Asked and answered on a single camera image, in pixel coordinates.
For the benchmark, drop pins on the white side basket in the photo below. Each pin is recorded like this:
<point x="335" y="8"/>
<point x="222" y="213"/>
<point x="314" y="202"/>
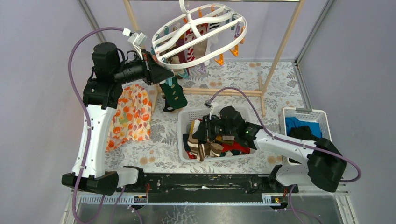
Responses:
<point x="308" y="115"/>

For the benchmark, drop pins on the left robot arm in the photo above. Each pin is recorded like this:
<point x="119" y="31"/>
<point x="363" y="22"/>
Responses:
<point x="99" y="102"/>

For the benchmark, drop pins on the floral orange cloth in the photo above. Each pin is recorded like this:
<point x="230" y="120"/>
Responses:
<point x="132" y="120"/>

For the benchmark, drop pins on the dark green sock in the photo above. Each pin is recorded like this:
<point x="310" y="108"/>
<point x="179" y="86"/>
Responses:
<point x="174" y="96"/>

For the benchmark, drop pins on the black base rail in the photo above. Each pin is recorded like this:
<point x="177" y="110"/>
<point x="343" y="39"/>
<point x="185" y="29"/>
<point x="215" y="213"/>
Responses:
<point x="166" y="182"/>

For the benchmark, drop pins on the white oval sock hanger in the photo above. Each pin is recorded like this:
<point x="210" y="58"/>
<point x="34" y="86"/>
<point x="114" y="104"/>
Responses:
<point x="173" y="44"/>

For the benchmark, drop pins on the orange clothespin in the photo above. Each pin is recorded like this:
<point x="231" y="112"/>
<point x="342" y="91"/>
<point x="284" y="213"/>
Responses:
<point x="220" y="60"/>
<point x="235" y="51"/>

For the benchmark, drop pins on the purple clothespin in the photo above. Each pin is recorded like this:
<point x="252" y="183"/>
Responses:
<point x="201" y="68"/>

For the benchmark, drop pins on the wooden drying rack frame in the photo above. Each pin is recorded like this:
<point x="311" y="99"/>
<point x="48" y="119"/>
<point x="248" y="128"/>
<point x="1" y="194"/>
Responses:
<point x="262" y="86"/>

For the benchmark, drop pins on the red sock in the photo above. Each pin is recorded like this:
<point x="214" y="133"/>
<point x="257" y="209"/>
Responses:
<point x="235" y="149"/>

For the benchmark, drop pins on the white sock laundry basket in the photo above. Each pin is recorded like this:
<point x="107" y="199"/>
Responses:
<point x="187" y="122"/>

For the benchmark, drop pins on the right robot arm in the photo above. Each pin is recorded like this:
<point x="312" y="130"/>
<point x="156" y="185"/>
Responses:
<point x="320" y="162"/>

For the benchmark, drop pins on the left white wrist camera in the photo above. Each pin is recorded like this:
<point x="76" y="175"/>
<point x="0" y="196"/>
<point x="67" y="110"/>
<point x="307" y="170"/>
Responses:
<point x="136" y="39"/>

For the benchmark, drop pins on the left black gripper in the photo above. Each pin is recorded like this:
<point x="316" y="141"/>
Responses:
<point x="148" y="71"/>

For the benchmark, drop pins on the blue cloth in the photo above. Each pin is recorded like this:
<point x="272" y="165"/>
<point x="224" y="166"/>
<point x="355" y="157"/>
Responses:
<point x="293" y="122"/>

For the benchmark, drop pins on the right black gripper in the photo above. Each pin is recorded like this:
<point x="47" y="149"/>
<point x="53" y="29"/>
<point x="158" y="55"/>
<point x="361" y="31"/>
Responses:
<point x="204" y="132"/>

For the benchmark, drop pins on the brown striped sock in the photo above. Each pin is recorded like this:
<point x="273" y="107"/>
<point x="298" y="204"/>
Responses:
<point x="201" y="151"/>

